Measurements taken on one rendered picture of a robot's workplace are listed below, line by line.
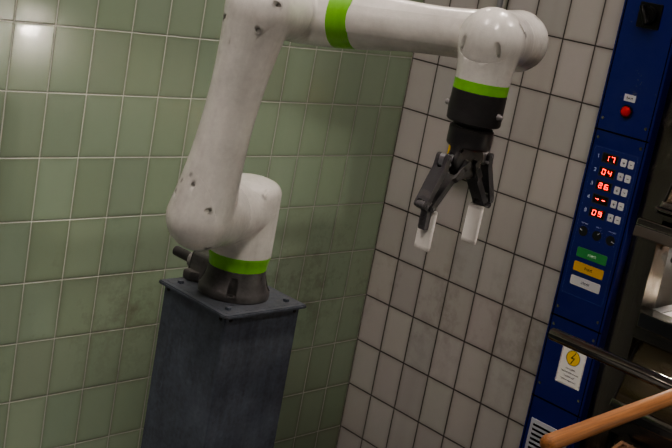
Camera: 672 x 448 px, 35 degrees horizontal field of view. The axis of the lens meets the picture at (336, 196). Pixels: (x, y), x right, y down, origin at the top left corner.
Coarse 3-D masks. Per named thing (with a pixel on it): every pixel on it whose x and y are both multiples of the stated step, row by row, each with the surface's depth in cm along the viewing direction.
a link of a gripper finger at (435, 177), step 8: (440, 152) 178; (448, 160) 177; (432, 168) 178; (440, 168) 177; (448, 168) 177; (432, 176) 177; (440, 176) 176; (424, 184) 177; (432, 184) 177; (440, 184) 177; (424, 192) 177; (432, 192) 176; (416, 200) 177; (432, 200) 177; (424, 208) 176
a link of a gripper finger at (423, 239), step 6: (432, 216) 178; (432, 222) 179; (432, 228) 179; (420, 234) 180; (426, 234) 180; (432, 234) 179; (420, 240) 180; (426, 240) 180; (414, 246) 182; (420, 246) 181; (426, 246) 180
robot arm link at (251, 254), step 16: (256, 176) 218; (256, 192) 211; (272, 192) 214; (256, 208) 210; (272, 208) 215; (256, 224) 211; (272, 224) 217; (240, 240) 212; (256, 240) 215; (272, 240) 219; (224, 256) 215; (240, 256) 215; (256, 256) 216; (240, 272) 216; (256, 272) 218
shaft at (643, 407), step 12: (660, 396) 206; (624, 408) 197; (636, 408) 199; (648, 408) 202; (660, 408) 205; (588, 420) 188; (600, 420) 190; (612, 420) 192; (624, 420) 195; (552, 432) 181; (564, 432) 182; (576, 432) 183; (588, 432) 186; (600, 432) 190; (540, 444) 180; (552, 444) 178; (564, 444) 181
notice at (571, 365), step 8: (568, 352) 283; (576, 352) 282; (560, 360) 285; (568, 360) 283; (576, 360) 282; (584, 360) 280; (560, 368) 285; (568, 368) 283; (576, 368) 282; (560, 376) 285; (568, 376) 283; (576, 376) 282; (568, 384) 284; (576, 384) 282
